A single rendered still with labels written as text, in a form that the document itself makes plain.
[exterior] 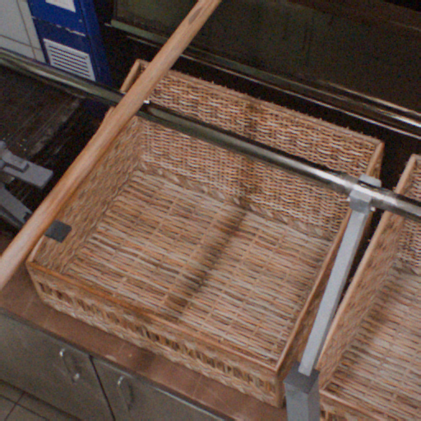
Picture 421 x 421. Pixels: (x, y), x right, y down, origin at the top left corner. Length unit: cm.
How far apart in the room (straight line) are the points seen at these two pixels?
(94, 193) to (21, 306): 28
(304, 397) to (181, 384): 47
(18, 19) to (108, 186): 45
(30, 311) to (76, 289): 19
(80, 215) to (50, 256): 11
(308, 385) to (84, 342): 65
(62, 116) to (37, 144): 9
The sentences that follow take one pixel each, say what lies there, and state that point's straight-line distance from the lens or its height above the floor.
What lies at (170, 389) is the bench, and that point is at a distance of 210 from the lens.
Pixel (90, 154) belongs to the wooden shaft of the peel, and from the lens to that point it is 163.
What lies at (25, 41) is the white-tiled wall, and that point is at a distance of 252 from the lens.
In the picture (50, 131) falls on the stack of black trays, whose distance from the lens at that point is 223.
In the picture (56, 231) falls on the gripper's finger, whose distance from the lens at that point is 165.
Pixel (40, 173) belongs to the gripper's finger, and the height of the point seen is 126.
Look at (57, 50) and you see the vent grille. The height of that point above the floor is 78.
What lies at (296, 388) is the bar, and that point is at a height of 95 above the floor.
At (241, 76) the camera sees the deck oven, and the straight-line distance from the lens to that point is 216.
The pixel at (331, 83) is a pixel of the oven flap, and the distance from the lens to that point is 201.
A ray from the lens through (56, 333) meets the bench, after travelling 220.
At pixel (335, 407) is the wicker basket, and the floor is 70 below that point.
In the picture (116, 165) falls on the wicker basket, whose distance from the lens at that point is 230.
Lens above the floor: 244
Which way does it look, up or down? 54 degrees down
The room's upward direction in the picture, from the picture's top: 9 degrees counter-clockwise
